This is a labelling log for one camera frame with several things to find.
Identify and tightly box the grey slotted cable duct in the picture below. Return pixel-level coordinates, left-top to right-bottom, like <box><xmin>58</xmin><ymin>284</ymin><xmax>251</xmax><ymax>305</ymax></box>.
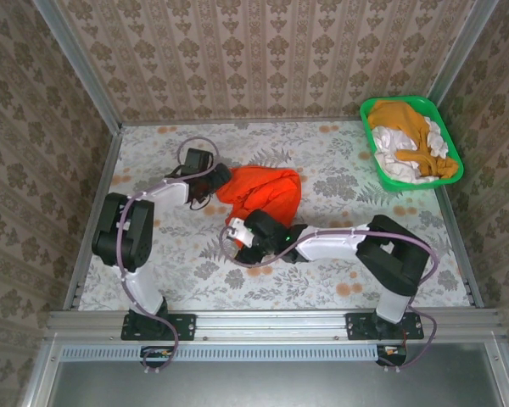
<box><xmin>61</xmin><ymin>343</ymin><xmax>378</xmax><ymax>362</ymax></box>

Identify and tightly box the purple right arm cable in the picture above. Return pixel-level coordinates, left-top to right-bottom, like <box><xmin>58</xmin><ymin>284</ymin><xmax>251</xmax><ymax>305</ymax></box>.
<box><xmin>219</xmin><ymin>224</ymin><xmax>439</xmax><ymax>375</ymax></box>

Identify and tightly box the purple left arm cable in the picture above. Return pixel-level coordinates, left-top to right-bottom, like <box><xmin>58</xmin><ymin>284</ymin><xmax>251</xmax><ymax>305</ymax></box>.
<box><xmin>117</xmin><ymin>136</ymin><xmax>221</xmax><ymax>378</ymax></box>

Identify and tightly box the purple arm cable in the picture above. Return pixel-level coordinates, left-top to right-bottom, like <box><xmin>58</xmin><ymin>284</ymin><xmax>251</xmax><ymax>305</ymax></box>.
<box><xmin>117</xmin><ymin>136</ymin><xmax>221</xmax><ymax>378</ymax></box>
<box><xmin>219</xmin><ymin>224</ymin><xmax>439</xmax><ymax>375</ymax></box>

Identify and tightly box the aluminium frame rail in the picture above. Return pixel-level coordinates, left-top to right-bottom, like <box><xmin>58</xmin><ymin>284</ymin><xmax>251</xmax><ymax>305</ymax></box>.
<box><xmin>46</xmin><ymin>309</ymin><xmax>505</xmax><ymax>341</ymax></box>

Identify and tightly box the grey metal panel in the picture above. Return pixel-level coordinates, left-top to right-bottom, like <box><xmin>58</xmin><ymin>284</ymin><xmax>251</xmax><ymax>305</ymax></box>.
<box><xmin>23</xmin><ymin>342</ymin><xmax>509</xmax><ymax>407</ymax></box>

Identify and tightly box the black cable connector box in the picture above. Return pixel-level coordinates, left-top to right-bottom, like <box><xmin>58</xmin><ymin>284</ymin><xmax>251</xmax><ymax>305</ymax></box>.
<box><xmin>140</xmin><ymin>345</ymin><xmax>173</xmax><ymax>369</ymax></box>
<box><xmin>375</xmin><ymin>343</ymin><xmax>408</xmax><ymax>368</ymax></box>

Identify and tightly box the green plastic basket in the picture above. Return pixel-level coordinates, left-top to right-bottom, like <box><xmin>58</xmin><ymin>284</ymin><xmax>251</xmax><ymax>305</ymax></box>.
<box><xmin>359</xmin><ymin>96</ymin><xmax>465</xmax><ymax>192</ymax></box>

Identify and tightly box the white t-shirt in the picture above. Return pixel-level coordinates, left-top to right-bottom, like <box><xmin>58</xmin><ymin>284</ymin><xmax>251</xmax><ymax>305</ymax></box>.
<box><xmin>371</xmin><ymin>116</ymin><xmax>450</xmax><ymax>184</ymax></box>

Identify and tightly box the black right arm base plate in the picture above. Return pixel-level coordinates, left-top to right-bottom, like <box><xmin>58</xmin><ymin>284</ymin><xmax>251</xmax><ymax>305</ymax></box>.
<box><xmin>345</xmin><ymin>312</ymin><xmax>425</xmax><ymax>341</ymax></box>

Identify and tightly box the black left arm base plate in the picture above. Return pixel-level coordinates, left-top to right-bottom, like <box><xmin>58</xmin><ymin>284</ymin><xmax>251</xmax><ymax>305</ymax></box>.
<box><xmin>120</xmin><ymin>312</ymin><xmax>196</xmax><ymax>341</ymax></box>

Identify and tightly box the aluminium frame post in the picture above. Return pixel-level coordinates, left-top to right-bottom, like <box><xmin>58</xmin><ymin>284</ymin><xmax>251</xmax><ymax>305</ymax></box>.
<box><xmin>32</xmin><ymin>0</ymin><xmax>123</xmax><ymax>131</ymax></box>
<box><xmin>426</xmin><ymin>0</ymin><xmax>501</xmax><ymax>112</ymax></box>

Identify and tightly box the bright orange t-shirt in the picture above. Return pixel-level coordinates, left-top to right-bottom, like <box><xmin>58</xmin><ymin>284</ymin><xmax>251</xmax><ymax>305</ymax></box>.
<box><xmin>214</xmin><ymin>165</ymin><xmax>303</xmax><ymax>228</ymax></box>

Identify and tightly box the floral patterned table cover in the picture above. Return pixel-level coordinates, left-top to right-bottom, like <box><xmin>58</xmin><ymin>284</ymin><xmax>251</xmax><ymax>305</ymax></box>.
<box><xmin>78</xmin><ymin>121</ymin><xmax>472</xmax><ymax>311</ymax></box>

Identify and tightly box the yellow and white laundry pile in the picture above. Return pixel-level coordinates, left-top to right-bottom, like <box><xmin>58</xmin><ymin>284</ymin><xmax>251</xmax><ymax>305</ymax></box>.
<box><xmin>367</xmin><ymin>99</ymin><xmax>460</xmax><ymax>179</ymax></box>

